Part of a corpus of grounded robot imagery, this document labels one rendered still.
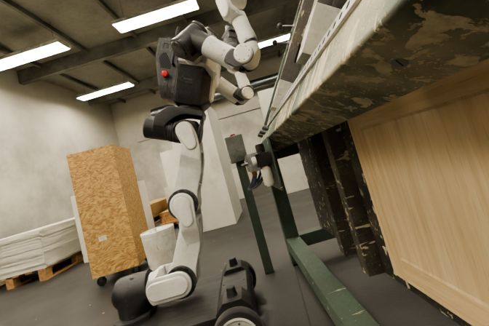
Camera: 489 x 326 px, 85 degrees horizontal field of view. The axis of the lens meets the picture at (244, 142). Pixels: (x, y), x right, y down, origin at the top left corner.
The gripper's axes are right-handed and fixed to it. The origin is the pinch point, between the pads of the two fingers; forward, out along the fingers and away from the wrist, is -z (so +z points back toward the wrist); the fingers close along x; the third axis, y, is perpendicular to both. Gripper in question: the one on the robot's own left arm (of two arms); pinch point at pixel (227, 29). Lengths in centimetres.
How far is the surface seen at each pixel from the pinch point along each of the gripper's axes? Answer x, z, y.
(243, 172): -33, 89, -14
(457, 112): 97, 118, 25
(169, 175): -412, -25, -86
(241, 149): -27, 75, -11
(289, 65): 48, 67, 7
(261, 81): -469, -363, -444
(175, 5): -214, -274, -56
